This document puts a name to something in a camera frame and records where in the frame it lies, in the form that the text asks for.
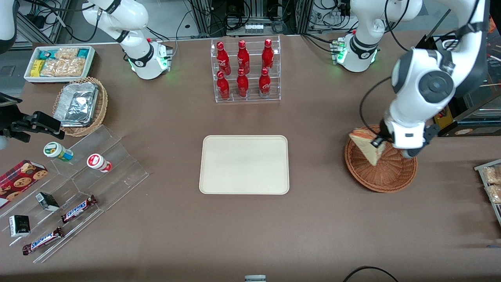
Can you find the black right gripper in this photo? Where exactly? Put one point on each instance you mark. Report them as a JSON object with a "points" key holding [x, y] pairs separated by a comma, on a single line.
{"points": [[15, 124]]}

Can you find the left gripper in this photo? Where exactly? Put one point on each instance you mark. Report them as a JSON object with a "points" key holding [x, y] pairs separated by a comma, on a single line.
{"points": [[380, 140]]}

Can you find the triangular sandwich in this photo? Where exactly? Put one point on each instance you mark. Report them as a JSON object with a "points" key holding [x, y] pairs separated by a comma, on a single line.
{"points": [[366, 147]]}

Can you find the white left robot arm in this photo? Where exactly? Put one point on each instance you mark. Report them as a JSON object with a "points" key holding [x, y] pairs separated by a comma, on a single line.
{"points": [[411, 66]]}

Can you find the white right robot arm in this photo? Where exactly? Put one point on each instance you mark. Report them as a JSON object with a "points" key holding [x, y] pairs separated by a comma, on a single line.
{"points": [[133, 35]]}

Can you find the brown round wicker basket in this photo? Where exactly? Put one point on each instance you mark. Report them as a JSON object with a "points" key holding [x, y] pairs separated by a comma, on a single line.
{"points": [[391, 176]]}

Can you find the light tan wicker basket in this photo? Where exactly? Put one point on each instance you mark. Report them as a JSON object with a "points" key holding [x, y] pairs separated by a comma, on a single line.
{"points": [[102, 105]]}

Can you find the grey tray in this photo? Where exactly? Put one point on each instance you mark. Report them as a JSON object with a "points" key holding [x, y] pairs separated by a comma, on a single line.
{"points": [[479, 167]]}

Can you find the cream rectangular tray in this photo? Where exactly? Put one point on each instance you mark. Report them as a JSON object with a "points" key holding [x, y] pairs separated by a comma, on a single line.
{"points": [[244, 164]]}

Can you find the white cup green label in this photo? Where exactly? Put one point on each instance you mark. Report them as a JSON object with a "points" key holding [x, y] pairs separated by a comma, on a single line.
{"points": [[56, 151]]}

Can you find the aluminium foil container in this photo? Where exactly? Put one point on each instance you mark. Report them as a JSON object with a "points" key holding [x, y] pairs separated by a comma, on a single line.
{"points": [[76, 103]]}

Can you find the red plaid cookie box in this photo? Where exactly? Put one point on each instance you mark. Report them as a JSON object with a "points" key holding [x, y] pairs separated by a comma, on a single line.
{"points": [[19, 181]]}

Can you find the yellow snack packet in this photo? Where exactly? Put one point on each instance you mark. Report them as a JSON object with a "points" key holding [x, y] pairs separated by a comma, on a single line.
{"points": [[37, 68]]}

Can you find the clear bag of crackers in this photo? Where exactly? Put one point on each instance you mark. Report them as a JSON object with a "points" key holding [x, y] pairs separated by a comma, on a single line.
{"points": [[66, 53], [62, 67]]}

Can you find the black machine yellow panel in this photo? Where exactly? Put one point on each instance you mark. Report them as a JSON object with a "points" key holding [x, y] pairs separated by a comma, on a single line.
{"points": [[448, 121]]}

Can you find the small black box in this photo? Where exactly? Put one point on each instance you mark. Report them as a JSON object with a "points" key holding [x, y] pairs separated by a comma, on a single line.
{"points": [[19, 226], [47, 201]]}

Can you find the white cup red label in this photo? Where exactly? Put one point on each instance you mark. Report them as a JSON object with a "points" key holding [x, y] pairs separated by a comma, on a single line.
{"points": [[98, 162]]}

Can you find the teal snack packet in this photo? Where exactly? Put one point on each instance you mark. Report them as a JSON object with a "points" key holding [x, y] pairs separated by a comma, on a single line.
{"points": [[47, 54], [83, 52]]}

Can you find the white plastic bin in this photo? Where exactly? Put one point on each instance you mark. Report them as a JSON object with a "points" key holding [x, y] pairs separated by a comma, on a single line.
{"points": [[91, 62]]}

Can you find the Snickers chocolate bar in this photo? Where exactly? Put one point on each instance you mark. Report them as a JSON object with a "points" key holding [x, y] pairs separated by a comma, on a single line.
{"points": [[42, 241], [78, 208]]}

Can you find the clear acrylic stepped shelf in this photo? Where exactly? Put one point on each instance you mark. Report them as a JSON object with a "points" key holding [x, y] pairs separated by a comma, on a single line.
{"points": [[117, 184]]}

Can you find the clear snack bag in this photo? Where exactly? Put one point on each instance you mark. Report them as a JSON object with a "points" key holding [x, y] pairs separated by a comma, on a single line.
{"points": [[494, 193], [492, 175]]}

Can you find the red cola bottle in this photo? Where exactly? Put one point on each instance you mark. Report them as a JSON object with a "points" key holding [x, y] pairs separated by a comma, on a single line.
{"points": [[223, 87], [265, 83], [222, 58], [267, 56], [243, 58], [242, 85]]}

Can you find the clear acrylic bottle rack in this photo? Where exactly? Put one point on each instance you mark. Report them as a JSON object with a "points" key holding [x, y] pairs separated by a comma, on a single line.
{"points": [[252, 96]]}

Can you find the small orange object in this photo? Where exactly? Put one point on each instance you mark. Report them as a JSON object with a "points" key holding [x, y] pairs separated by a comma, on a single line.
{"points": [[494, 25]]}

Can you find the white power strip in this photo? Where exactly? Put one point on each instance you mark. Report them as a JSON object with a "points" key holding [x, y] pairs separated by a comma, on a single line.
{"points": [[254, 28]]}

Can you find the small grey object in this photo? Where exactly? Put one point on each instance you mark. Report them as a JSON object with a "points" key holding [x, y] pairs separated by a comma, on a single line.
{"points": [[255, 278]]}

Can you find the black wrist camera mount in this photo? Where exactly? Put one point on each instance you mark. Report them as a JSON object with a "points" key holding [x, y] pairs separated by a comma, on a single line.
{"points": [[431, 134]]}

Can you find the aluminium profile frame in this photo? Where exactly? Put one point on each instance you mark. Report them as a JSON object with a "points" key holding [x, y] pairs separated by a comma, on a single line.
{"points": [[250, 11]]}

